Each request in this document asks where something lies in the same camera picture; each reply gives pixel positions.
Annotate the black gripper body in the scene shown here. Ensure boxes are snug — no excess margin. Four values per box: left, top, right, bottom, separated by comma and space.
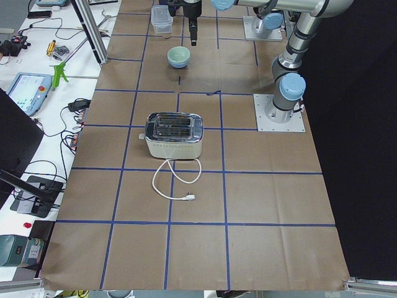
182, 0, 202, 33

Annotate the green bowl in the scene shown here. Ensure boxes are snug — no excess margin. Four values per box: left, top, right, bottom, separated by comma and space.
167, 46, 190, 63

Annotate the blue bowl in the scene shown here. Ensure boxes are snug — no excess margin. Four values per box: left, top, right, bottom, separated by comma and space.
168, 59, 190, 69

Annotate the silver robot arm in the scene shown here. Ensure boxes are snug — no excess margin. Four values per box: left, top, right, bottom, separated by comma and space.
212, 1, 353, 124
252, 7, 284, 35

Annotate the clear plastic food container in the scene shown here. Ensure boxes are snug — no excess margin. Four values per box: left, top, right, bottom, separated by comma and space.
151, 5, 173, 34

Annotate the white chrome toaster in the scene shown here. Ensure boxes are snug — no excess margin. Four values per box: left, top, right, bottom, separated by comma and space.
139, 112, 203, 160

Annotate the black power adapter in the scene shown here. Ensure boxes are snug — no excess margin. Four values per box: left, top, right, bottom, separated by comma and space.
68, 99, 91, 112

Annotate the metal reacher grabber tool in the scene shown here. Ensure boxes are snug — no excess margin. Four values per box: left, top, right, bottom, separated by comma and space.
51, 9, 116, 91

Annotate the black smartphone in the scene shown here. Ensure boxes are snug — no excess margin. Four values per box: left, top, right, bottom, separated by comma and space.
27, 10, 52, 19

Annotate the blue teach pendant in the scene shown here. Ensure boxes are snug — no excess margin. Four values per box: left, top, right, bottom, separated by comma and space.
6, 72, 52, 116

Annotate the black monitor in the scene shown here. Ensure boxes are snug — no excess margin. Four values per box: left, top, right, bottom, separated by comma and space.
1, 90, 63, 218

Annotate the green electrical box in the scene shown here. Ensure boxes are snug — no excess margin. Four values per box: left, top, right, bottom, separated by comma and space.
1, 235, 45, 267

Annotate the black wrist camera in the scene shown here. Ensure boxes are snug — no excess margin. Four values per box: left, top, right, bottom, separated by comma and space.
167, 0, 181, 17

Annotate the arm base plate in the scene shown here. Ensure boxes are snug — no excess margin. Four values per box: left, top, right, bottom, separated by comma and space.
253, 94, 305, 133
243, 16, 283, 42

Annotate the aluminium frame post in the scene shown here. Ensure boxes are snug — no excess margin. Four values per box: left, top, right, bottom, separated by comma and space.
70, 0, 108, 65

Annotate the yellow handled tool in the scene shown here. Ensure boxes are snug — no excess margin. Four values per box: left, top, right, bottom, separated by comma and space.
47, 40, 56, 56

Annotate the white toaster power cord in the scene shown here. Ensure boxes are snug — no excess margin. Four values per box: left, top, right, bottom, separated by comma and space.
151, 157, 203, 202

